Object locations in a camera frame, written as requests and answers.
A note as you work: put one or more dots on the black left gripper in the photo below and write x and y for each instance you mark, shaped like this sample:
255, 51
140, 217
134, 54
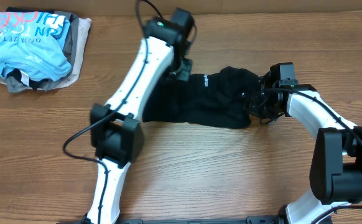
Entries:
183, 73

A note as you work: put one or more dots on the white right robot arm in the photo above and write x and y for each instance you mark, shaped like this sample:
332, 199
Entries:
336, 169

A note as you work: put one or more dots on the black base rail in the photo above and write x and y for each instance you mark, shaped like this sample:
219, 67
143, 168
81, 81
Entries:
193, 221

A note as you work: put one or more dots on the black polo shirt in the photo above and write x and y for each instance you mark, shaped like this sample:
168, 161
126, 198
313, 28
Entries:
218, 100

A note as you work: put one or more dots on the light blue printed t-shirt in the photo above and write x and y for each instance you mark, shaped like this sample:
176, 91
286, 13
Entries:
33, 43

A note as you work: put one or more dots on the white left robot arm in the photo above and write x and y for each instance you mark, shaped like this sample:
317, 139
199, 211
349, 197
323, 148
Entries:
116, 132

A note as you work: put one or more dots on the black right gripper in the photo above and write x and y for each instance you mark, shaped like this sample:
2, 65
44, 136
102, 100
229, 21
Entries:
254, 109

